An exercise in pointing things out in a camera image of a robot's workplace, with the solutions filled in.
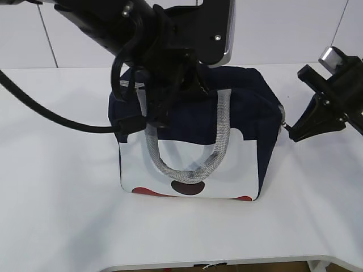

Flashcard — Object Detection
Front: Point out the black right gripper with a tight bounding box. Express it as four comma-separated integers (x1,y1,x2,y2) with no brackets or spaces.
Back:
288,56,362,142

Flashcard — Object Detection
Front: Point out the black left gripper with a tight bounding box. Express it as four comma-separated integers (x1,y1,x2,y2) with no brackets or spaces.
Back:
124,5,204,128

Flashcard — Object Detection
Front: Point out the navy blue lunch bag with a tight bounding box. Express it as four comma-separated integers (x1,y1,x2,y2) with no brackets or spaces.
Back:
116,66,285,201

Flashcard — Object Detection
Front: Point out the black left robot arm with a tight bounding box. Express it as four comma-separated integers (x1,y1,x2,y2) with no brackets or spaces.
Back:
48,1,209,134

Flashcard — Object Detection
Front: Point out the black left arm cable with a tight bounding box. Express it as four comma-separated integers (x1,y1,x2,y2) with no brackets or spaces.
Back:
0,50,148,135

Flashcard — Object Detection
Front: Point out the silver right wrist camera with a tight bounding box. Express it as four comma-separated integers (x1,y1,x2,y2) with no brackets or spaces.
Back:
318,46,348,75

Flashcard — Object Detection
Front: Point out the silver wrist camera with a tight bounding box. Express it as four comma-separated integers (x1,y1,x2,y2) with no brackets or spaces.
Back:
165,0,235,68
318,46,348,75

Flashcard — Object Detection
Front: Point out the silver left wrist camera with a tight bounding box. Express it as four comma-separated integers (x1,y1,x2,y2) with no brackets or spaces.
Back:
165,0,235,68

